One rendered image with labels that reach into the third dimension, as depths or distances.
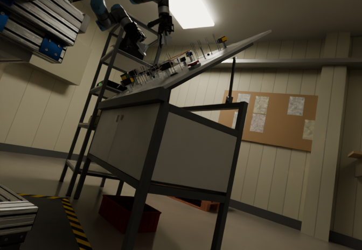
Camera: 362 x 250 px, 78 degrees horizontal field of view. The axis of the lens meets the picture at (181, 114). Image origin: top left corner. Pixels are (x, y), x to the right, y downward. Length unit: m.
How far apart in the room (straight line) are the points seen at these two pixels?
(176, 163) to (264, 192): 2.70
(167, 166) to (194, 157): 0.17
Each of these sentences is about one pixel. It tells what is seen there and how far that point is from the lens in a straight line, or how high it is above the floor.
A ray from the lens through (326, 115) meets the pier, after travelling 3.72.
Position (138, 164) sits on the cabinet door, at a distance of 1.16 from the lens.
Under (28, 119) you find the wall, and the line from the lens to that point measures 4.46.
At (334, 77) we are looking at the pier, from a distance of 3.92.
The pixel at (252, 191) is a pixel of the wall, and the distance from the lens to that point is 3.77.
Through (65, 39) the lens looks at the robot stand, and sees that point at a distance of 1.20.
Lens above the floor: 0.55
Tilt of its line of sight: 11 degrees up
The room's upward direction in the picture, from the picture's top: 14 degrees clockwise
